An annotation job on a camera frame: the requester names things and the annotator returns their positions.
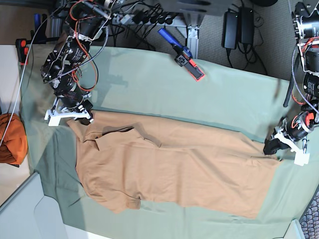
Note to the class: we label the red black clamp at left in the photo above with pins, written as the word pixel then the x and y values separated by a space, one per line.
pixel 22 50

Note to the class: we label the black power adapter brick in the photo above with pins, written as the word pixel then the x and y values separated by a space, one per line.
pixel 229 34

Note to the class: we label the green table cloth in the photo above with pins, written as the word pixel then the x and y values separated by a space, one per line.
pixel 150 83

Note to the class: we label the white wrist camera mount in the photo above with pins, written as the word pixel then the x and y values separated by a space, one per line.
pixel 81 112

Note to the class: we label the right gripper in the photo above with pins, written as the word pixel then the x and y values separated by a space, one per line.
pixel 72 103

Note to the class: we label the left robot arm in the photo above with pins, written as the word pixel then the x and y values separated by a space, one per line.
pixel 304 82

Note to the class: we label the orange folded cloth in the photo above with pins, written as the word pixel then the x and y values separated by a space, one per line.
pixel 14 145

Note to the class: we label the grey plastic bin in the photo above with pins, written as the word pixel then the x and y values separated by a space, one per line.
pixel 29 214

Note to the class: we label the aluminium frame profile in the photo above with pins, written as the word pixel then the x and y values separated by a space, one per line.
pixel 188 24

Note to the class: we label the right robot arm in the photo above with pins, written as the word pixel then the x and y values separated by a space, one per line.
pixel 86 20

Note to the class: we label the tan T-shirt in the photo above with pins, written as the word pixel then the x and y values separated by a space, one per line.
pixel 123 159

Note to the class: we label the white power strip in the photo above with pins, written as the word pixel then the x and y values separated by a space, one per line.
pixel 141 18

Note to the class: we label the blue and red clamp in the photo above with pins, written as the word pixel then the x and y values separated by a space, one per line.
pixel 184 56

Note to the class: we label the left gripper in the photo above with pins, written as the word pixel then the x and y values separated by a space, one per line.
pixel 273 145

